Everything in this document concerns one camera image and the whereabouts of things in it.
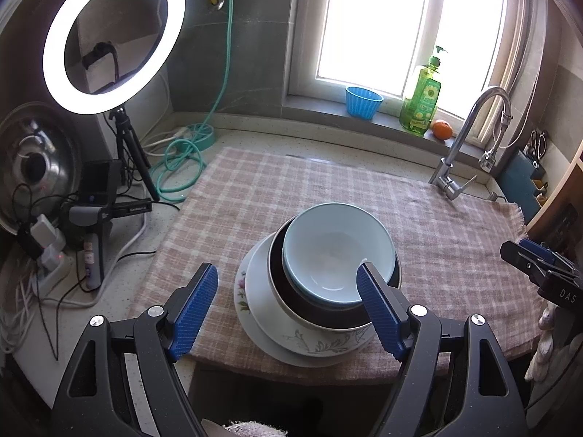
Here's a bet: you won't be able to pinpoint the blue ribbed cup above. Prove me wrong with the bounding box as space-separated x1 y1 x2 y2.
345 86 384 121

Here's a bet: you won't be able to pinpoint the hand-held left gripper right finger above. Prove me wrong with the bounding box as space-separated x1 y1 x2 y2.
356 261 529 437

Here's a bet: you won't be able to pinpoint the white plate grey leaf print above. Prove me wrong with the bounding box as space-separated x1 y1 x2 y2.
241 237 397 367

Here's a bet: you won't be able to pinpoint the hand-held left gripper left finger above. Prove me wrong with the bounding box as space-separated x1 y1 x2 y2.
51 261 219 437

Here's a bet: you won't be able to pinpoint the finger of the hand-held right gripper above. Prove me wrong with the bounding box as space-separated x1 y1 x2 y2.
519 238 572 274
500 240 554 285

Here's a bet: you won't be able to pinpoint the light blue bowl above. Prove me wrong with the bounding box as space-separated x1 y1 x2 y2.
281 202 396 307

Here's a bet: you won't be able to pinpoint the person's right hand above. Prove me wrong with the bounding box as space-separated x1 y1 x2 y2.
524 305 570 383

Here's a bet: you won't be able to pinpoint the black grey handheld device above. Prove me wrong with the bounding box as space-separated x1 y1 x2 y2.
64 159 153 291

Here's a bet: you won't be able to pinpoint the black cable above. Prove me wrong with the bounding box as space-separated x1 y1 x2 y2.
36 250 158 360

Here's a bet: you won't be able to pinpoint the large steel bowl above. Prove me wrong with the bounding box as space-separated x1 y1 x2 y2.
267 230 402 331

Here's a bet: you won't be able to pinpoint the blue cutting board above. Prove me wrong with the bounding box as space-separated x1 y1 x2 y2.
496 148 543 224

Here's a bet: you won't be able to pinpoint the black tripod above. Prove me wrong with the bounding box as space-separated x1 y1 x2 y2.
107 107 161 201

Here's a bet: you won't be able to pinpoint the white ring light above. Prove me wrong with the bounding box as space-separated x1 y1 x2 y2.
42 0 187 115

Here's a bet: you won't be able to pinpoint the steel pot lid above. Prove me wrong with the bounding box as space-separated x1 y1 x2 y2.
0 102 85 237

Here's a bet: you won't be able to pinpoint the green dish soap bottle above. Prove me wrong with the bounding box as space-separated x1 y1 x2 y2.
399 46 442 136

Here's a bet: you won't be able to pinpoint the wooden shelf rack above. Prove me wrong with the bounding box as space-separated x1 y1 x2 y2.
524 132 583 256

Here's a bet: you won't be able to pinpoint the black handled scissors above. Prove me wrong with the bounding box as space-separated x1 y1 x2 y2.
528 130 549 162

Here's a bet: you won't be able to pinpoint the chrome kitchen faucet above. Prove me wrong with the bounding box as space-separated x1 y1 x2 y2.
428 86 514 201

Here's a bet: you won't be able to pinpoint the teal round socket hub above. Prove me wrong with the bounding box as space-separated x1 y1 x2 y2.
187 123 217 151

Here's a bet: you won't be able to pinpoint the pink checked cloth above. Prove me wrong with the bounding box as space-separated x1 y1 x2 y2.
128 146 545 385

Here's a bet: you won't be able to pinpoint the grey utensil holder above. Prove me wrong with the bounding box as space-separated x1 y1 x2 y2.
524 159 548 184

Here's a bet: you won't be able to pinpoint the bundle of white cables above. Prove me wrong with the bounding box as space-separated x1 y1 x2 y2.
0 277 39 356

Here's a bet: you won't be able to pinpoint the white framed window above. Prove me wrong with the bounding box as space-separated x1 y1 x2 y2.
285 0 524 114

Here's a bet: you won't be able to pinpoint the person's left hand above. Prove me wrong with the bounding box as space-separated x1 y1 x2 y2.
221 419 285 437

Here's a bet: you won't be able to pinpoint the teal braided cord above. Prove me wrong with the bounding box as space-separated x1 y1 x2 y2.
148 0 235 203

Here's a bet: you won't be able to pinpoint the pink floral white plate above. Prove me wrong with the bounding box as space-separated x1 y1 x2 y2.
234 248 274 328

